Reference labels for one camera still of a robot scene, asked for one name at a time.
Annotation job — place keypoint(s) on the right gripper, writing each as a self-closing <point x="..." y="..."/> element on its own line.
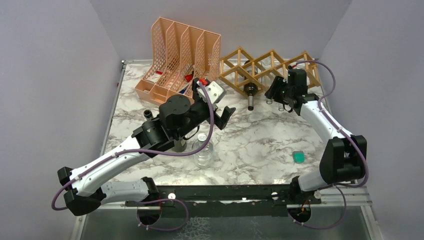
<point x="278" y="83"/>

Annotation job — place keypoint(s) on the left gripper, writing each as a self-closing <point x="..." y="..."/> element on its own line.
<point x="221" y="122"/>

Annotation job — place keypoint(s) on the tall clear glass bottle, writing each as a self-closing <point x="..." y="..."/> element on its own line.
<point x="269" y="78"/>

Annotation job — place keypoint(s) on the dark wine bottle with label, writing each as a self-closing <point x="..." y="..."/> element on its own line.
<point x="250" y="89"/>

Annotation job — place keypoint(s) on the round clear bottle with cap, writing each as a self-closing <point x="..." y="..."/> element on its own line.
<point x="206" y="156"/>

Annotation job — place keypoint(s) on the wooden wine rack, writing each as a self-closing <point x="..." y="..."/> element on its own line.
<point x="239" y="68"/>

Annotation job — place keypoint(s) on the slim clear glass bottle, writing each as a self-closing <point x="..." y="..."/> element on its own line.
<point x="281" y="107"/>

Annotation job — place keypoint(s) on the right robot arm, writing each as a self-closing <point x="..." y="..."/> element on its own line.
<point x="344" y="156"/>

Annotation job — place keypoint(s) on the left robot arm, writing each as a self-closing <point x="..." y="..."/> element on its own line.
<point x="88" y="187"/>

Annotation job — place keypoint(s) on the red object in organizer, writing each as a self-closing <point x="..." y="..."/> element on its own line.
<point x="188" y="77"/>

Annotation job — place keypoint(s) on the green sponge block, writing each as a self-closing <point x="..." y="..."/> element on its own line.
<point x="298" y="157"/>

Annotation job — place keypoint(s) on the pink plastic file organizer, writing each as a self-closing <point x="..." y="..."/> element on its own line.
<point x="178" y="49"/>

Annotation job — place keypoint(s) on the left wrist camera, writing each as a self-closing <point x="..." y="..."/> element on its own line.
<point x="215" y="91"/>

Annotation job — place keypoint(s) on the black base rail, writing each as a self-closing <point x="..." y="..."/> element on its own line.
<point x="214" y="201"/>

